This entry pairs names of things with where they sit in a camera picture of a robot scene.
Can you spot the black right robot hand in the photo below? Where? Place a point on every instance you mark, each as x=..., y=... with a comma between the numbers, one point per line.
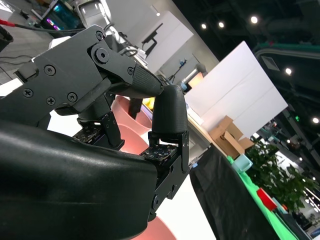
x=62, y=175

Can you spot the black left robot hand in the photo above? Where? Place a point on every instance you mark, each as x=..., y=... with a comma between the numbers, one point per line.
x=135, y=107

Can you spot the pink plastic bowl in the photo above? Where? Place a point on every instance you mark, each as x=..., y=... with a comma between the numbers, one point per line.
x=132, y=142
x=160, y=230
x=122, y=107

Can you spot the purple bowl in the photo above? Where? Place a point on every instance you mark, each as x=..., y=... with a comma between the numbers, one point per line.
x=147, y=112

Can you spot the yellow object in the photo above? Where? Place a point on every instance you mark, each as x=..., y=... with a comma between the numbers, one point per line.
x=148, y=102

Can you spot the black tripod with blue device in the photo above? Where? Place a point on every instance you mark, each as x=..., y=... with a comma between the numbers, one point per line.
x=182, y=62

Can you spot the orange lit screen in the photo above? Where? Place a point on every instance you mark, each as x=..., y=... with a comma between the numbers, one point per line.
x=195, y=80

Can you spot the beige side table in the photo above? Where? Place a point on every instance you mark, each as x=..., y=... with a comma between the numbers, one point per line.
x=198, y=135

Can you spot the small white partition board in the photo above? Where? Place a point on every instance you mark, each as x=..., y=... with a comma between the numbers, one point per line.
x=172, y=35

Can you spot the brown cardboard box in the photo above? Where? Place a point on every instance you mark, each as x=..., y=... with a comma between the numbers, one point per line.
x=221, y=126
x=236, y=147

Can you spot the large white partition board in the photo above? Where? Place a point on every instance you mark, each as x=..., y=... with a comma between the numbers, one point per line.
x=240, y=90

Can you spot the round ceiling light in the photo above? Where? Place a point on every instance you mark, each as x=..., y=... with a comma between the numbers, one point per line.
x=288, y=71
x=203, y=26
x=221, y=24
x=254, y=19
x=315, y=120

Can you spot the computer case with coloured lights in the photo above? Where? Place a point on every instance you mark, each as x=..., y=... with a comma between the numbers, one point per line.
x=61, y=16

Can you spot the black backdrop cloth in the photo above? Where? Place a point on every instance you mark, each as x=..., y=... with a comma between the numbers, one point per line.
x=225, y=200

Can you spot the green leafy plant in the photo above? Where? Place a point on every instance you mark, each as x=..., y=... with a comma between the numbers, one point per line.
x=275, y=175

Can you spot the red box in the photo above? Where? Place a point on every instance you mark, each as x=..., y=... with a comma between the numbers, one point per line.
x=267, y=199

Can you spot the green cloth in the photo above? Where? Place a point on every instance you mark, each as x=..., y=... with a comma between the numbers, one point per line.
x=277, y=227

